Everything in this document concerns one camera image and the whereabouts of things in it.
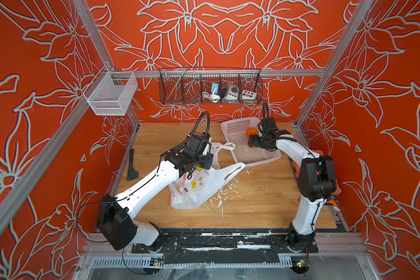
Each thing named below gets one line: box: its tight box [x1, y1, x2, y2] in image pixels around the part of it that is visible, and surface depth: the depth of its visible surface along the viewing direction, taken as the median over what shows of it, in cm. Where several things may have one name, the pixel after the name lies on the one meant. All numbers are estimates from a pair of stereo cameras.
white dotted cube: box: [241, 89, 257, 101], surface depth 96 cm
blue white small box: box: [211, 82, 219, 95], surface depth 85 cm
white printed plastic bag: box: [168, 142, 247, 210], surface depth 79 cm
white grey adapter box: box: [224, 84, 240, 100], surface depth 93 cm
